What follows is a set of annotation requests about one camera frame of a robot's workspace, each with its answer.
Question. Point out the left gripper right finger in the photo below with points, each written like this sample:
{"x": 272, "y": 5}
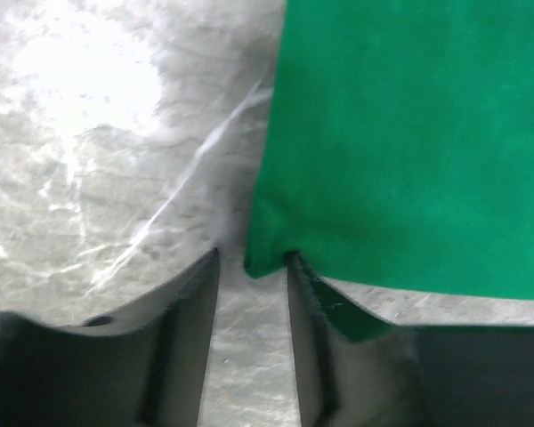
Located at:
{"x": 353, "y": 368}

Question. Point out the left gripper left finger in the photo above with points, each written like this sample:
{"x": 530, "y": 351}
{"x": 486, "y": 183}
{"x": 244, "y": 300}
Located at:
{"x": 142, "y": 364}

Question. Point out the green t-shirt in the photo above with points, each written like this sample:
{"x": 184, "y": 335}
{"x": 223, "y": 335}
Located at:
{"x": 400, "y": 147}

